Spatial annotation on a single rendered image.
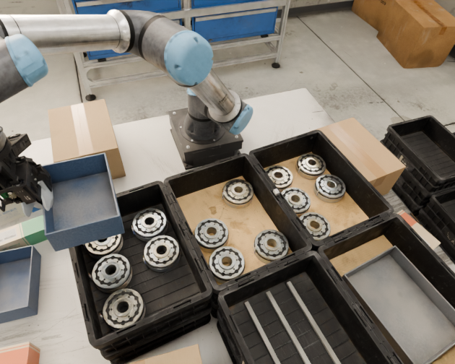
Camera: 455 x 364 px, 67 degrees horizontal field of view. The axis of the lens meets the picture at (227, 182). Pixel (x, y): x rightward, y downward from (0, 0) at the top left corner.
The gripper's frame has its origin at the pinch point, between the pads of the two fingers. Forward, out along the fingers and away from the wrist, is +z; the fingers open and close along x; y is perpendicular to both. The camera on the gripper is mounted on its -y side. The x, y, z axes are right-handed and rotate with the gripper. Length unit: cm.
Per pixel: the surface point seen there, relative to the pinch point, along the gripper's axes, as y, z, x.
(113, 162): -40, 35, 8
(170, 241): 3.0, 29.3, 21.8
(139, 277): 9.9, 30.8, 10.6
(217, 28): -197, 83, 94
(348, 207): 6, 40, 81
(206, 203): -9, 34, 36
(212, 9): -193, 65, 91
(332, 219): 9, 39, 73
